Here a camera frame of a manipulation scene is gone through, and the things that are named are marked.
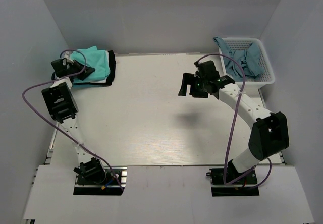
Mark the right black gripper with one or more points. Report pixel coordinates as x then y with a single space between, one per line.
187 79

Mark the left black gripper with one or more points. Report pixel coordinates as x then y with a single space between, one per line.
87 71

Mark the teal green t shirt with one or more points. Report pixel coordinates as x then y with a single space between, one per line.
97 59

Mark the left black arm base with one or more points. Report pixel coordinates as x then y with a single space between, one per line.
102 185

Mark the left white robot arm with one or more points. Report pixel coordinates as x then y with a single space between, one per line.
63 109

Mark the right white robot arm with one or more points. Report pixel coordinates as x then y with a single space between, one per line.
269 131

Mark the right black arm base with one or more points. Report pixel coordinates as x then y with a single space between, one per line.
241 188

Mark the folded black t shirt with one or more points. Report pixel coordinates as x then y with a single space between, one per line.
104 63

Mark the white plastic basket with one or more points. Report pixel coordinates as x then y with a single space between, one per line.
243 43

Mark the grey blue crumpled t shirt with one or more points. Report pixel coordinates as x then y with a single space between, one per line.
249 59

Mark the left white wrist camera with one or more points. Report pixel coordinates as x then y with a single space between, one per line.
66 57

